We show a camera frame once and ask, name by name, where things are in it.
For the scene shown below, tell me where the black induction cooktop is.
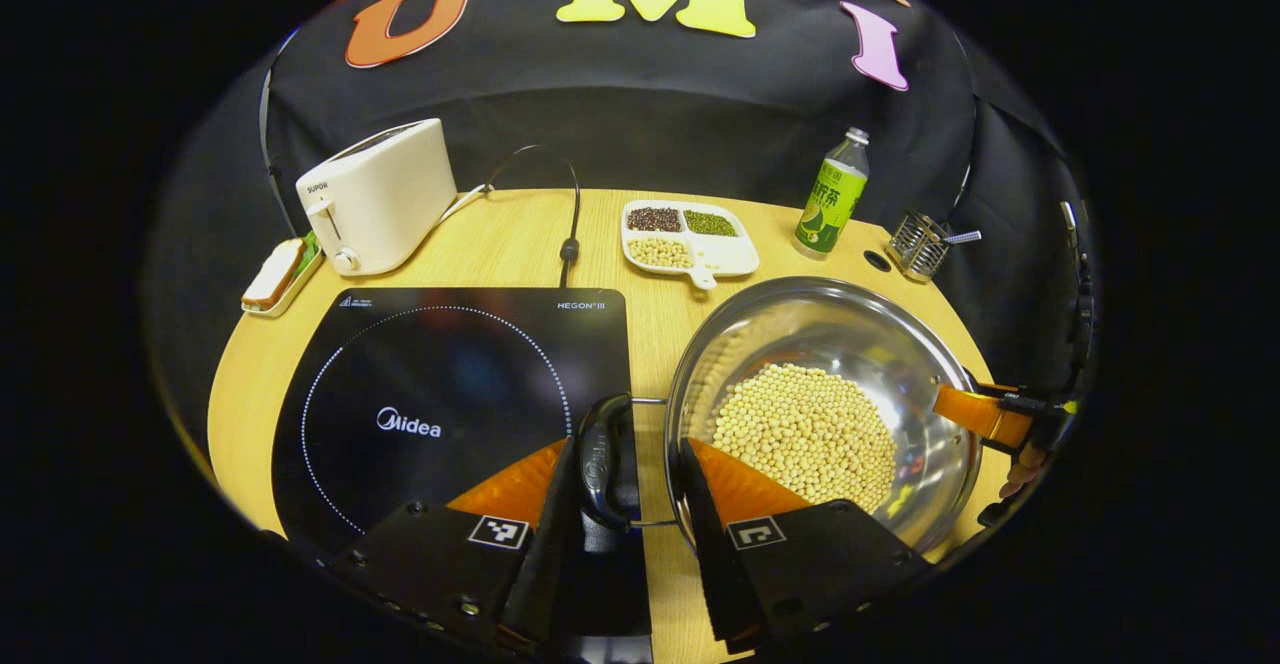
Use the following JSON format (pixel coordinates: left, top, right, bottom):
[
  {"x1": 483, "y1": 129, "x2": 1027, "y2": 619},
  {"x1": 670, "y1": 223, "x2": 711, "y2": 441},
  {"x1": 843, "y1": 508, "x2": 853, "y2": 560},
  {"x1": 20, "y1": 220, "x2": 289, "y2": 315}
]
[{"x1": 271, "y1": 287, "x2": 656, "y2": 664}]

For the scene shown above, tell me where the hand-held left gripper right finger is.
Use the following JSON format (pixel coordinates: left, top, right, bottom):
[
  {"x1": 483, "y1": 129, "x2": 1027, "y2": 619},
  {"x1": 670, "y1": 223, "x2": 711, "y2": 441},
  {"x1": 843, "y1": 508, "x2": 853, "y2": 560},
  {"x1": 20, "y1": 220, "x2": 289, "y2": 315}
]
[{"x1": 680, "y1": 436, "x2": 936, "y2": 655}]

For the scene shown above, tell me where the green tea bottle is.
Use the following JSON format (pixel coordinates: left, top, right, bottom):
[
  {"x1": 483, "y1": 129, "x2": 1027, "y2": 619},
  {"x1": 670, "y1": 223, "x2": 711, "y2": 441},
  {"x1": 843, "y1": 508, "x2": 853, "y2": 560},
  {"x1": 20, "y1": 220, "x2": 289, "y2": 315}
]
[{"x1": 793, "y1": 127, "x2": 871, "y2": 257}]

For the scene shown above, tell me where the metal mesh utensil holder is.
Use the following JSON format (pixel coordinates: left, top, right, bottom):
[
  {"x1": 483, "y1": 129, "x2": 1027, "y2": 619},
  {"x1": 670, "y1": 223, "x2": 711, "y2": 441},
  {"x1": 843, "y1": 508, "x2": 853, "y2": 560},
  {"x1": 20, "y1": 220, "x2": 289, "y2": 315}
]
[{"x1": 886, "y1": 211, "x2": 951, "y2": 280}]

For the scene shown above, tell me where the toast sandwich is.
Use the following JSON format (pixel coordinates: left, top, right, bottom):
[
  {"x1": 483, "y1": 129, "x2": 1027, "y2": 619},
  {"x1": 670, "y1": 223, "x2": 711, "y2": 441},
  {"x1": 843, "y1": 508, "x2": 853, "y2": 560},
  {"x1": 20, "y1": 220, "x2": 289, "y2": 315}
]
[{"x1": 243, "y1": 236, "x2": 319, "y2": 310}]

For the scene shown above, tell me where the black power cable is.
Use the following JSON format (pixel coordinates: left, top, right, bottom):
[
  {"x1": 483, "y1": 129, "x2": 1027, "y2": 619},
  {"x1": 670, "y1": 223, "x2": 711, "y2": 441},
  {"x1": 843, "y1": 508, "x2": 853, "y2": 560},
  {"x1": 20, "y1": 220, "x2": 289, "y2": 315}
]
[{"x1": 485, "y1": 144, "x2": 583, "y2": 290}]

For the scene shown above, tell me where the stainless steel pot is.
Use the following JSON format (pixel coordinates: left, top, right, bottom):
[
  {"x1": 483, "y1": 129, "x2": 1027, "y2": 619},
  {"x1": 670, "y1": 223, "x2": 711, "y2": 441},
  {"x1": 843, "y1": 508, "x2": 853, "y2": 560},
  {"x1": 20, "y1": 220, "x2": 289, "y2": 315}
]
[{"x1": 575, "y1": 276, "x2": 986, "y2": 557}]

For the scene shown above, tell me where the white toaster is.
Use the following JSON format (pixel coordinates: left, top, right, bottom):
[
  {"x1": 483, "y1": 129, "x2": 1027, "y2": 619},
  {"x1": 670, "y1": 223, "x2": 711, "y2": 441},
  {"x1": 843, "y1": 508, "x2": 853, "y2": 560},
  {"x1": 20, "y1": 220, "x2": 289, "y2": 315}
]
[{"x1": 295, "y1": 118, "x2": 458, "y2": 276}]

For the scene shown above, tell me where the white divided bean dish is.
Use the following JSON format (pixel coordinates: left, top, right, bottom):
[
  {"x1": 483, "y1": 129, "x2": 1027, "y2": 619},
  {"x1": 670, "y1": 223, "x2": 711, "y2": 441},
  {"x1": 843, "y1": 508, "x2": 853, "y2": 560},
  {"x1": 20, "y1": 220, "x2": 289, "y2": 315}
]
[{"x1": 620, "y1": 199, "x2": 761, "y2": 291}]

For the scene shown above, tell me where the white toaster cable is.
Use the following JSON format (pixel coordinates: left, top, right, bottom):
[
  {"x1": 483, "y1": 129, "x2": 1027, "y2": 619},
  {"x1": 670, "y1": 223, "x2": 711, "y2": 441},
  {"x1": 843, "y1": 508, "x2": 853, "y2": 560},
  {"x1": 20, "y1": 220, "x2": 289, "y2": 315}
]
[{"x1": 440, "y1": 182, "x2": 496, "y2": 225}]

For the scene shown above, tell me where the pile of yellow soybeans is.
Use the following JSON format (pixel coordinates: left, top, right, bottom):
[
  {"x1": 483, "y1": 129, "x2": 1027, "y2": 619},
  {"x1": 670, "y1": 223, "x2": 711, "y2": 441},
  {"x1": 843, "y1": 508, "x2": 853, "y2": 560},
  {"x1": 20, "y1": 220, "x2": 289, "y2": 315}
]
[{"x1": 710, "y1": 362, "x2": 898, "y2": 515}]

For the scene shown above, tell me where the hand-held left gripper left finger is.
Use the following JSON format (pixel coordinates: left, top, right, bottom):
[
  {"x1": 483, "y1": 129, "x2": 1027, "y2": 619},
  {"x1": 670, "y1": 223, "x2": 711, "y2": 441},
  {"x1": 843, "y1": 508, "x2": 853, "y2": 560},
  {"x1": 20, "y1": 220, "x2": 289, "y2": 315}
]
[{"x1": 318, "y1": 434, "x2": 581, "y2": 657}]

